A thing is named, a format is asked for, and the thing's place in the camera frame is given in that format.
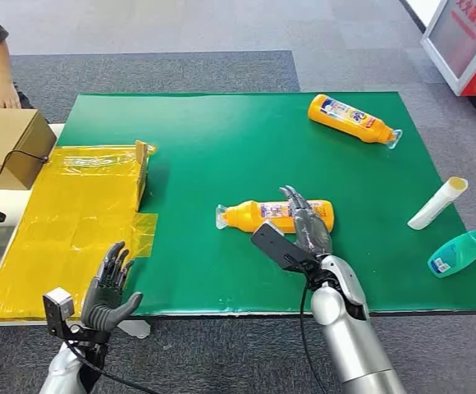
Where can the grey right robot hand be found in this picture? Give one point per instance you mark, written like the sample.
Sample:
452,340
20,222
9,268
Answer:
310,228

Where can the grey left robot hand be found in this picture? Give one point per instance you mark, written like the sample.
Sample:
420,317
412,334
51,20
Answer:
104,304

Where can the orange bottle with clear cap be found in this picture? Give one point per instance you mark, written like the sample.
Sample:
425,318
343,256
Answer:
246,215
344,119

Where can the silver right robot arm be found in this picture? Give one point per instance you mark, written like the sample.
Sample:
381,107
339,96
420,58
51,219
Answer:
344,337

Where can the white tube bottle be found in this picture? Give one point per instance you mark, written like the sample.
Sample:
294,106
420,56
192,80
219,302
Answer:
435,204

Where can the teal transparent bottle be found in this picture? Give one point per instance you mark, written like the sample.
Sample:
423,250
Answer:
458,253

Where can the white table leg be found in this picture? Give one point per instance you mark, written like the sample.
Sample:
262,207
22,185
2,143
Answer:
135,328

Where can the yellow plastic wrapped board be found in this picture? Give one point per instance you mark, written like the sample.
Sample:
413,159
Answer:
69,217

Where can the green table mat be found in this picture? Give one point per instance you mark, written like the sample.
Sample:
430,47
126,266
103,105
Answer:
230,152

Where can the brown cardboard box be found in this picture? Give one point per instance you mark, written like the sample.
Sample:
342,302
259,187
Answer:
4,144

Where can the person's hand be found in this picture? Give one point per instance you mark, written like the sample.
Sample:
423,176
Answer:
6,98

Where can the red and white sign stand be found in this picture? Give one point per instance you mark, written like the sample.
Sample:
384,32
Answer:
461,38

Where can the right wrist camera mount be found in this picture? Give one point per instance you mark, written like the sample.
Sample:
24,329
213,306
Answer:
275,245

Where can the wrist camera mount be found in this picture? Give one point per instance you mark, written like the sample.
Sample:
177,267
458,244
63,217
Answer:
275,245
57,307

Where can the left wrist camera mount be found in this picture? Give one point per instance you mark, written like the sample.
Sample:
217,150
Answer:
57,307

